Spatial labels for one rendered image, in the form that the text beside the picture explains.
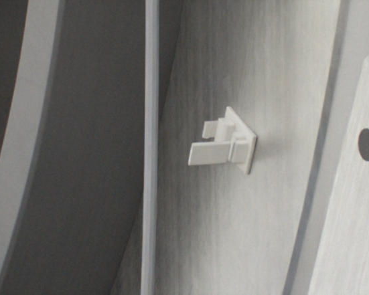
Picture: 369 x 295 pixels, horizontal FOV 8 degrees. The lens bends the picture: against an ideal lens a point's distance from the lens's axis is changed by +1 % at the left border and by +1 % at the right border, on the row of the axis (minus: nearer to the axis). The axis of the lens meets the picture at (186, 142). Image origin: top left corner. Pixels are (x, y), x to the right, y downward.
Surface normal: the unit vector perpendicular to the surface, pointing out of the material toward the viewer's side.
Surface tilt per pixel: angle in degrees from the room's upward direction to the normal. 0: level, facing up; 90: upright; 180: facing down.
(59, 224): 125
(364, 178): 90
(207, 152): 115
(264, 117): 90
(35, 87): 90
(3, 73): 61
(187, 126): 90
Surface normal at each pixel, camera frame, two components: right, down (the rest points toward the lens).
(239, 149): 0.42, 0.49
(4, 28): 0.40, -0.33
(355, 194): -0.89, 0.06
